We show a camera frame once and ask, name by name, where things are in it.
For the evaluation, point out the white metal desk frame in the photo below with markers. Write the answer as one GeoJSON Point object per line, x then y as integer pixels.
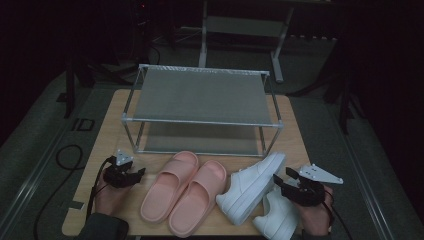
{"type": "Point", "coordinates": [245, 26]}

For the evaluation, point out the black metal stand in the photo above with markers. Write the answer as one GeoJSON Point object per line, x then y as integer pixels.
{"type": "Point", "coordinates": [69, 96]}
{"type": "Point", "coordinates": [344, 110]}

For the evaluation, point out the grey tape piece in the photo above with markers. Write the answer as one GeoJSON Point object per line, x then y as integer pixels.
{"type": "Point", "coordinates": [76, 205]}

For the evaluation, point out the pink slipper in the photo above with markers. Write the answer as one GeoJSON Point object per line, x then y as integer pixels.
{"type": "Point", "coordinates": [160, 196]}
{"type": "Point", "coordinates": [190, 213]}

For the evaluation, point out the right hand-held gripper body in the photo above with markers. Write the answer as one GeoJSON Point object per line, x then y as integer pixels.
{"type": "Point", "coordinates": [308, 195]}

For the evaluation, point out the person's left hand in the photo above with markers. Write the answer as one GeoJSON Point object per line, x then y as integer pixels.
{"type": "Point", "coordinates": [108, 200]}

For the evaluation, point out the grey fabric metal shoe rack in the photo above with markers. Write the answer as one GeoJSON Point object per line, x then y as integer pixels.
{"type": "Point", "coordinates": [200, 96]}

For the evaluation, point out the person's right hand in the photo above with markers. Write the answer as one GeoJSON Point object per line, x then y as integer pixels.
{"type": "Point", "coordinates": [316, 220]}

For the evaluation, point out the white sneaker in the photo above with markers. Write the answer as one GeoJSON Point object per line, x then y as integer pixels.
{"type": "Point", "coordinates": [276, 220]}
{"type": "Point", "coordinates": [246, 193]}

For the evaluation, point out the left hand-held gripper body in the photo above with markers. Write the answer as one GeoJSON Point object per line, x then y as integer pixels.
{"type": "Point", "coordinates": [116, 176]}

